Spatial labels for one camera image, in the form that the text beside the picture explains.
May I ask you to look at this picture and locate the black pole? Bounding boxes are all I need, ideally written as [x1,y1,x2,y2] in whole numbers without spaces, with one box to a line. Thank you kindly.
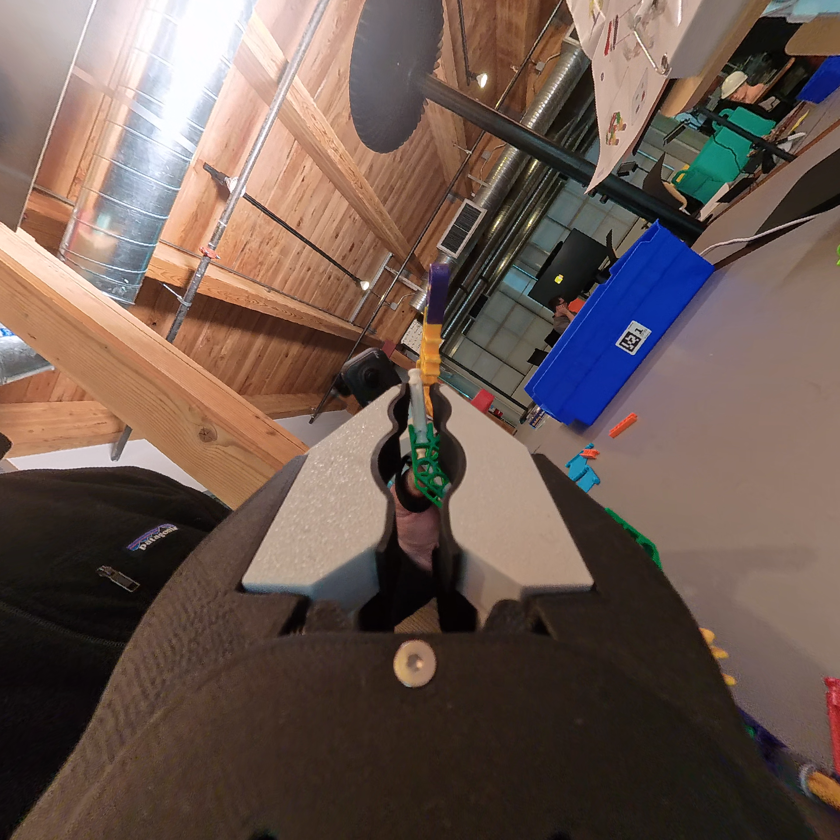
[413,69,706,240]

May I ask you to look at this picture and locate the black round disc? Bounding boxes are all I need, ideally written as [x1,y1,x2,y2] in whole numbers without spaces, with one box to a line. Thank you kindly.
[348,0,447,155]

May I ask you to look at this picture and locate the yellow connector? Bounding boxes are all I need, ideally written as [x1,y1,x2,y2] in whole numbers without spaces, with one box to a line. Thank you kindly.
[415,322,447,411]

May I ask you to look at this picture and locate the white vent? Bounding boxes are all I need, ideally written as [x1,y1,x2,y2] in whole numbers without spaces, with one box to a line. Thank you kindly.
[436,200,488,257]

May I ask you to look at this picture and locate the metal pipe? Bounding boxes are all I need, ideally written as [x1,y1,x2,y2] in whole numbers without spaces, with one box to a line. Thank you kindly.
[167,0,329,342]

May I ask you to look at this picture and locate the white cable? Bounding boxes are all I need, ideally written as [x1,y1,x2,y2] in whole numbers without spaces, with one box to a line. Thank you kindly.
[696,213,824,257]

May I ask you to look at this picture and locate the person's left hand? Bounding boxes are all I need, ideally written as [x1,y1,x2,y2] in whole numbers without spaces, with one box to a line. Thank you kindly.
[394,508,437,572]

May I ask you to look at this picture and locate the instruction sheet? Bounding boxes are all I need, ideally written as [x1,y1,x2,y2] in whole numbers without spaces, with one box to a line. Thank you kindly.
[564,0,697,191]

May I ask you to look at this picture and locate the green fan connector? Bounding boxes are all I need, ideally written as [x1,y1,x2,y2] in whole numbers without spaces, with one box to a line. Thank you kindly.
[407,423,454,509]

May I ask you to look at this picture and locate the green plastic crate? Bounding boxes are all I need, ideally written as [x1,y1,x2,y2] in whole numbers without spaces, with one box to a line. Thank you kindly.
[669,105,778,204]

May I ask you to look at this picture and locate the cyan flat panel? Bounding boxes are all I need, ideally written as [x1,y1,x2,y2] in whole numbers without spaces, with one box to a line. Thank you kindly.
[566,443,602,493]

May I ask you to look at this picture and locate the blue storage bin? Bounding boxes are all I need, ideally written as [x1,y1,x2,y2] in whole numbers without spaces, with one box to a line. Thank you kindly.
[525,220,715,427]

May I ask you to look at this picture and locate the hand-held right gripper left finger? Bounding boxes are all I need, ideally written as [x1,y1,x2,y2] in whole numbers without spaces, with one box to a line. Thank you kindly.
[240,384,409,632]

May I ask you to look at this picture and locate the purple and yellow rod assembly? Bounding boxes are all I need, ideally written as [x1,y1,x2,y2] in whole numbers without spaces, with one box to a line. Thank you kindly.
[745,718,840,811]

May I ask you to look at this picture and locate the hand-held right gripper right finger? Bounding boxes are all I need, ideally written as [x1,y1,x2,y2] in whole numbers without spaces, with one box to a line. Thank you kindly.
[438,386,596,634]

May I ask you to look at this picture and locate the white rod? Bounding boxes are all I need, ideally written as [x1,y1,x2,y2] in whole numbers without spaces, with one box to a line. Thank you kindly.
[407,367,431,434]

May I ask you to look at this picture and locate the black monitor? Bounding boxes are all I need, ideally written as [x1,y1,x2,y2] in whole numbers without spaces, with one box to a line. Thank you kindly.
[528,228,621,309]

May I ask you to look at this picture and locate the small blue bin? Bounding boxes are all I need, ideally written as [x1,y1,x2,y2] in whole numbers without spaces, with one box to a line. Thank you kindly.
[797,56,840,105]

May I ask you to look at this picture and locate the silver ventilation duct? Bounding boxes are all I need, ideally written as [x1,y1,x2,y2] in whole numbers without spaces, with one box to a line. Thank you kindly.
[58,0,257,309]

